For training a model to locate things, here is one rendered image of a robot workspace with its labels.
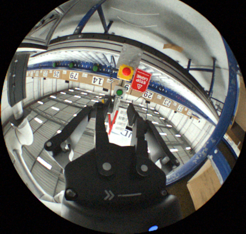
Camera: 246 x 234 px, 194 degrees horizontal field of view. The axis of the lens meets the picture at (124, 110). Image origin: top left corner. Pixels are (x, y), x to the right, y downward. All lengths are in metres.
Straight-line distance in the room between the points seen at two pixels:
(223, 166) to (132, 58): 0.53
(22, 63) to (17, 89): 0.16
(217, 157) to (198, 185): 0.09
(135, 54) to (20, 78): 0.76
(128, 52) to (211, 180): 0.59
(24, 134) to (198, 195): 0.96
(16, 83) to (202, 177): 0.89
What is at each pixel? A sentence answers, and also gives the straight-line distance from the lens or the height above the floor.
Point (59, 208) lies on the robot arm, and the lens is 0.32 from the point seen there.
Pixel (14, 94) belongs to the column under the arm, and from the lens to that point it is 0.67.
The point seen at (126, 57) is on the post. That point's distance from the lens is 0.44.
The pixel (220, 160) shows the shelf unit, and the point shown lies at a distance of 0.21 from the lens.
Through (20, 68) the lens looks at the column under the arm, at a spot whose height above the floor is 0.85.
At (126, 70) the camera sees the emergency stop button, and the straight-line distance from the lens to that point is 0.32.
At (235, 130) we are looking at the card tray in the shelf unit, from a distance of 0.54.
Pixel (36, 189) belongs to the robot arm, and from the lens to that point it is 0.65.
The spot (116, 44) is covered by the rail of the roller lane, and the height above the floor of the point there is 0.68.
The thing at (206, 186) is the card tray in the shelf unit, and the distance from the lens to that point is 0.26.
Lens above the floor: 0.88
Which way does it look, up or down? 22 degrees up
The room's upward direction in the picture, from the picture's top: 162 degrees counter-clockwise
